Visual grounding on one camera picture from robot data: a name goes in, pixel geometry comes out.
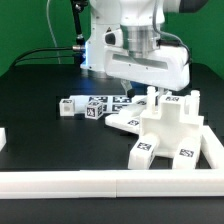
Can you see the white marker base sheet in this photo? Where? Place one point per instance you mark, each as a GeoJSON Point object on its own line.
{"type": "Point", "coordinates": [112, 103]}

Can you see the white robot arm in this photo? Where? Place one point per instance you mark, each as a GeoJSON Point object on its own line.
{"type": "Point", "coordinates": [109, 15]}

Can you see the white chair backrest frame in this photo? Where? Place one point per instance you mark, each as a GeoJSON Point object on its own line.
{"type": "Point", "coordinates": [128, 118]}

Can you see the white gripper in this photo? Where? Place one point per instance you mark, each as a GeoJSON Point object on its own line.
{"type": "Point", "coordinates": [139, 55]}

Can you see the white U-shaped fence frame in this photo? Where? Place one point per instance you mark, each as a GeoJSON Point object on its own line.
{"type": "Point", "coordinates": [111, 183]}

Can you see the white cube nut with marker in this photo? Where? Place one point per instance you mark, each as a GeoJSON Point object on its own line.
{"type": "Point", "coordinates": [94, 110]}

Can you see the white chair seat part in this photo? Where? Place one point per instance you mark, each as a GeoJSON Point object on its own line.
{"type": "Point", "coordinates": [174, 123]}

